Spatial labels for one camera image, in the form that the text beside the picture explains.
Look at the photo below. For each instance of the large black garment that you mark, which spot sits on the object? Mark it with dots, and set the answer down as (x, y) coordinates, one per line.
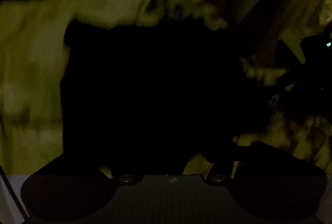
(146, 100)

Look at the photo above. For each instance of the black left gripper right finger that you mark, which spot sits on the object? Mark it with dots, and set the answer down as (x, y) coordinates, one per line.
(267, 183)

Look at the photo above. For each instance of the pale patterned bed sheet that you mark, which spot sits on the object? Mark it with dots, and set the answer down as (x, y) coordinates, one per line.
(33, 57)

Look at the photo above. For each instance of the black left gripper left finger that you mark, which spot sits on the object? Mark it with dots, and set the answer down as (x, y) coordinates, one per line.
(63, 190)

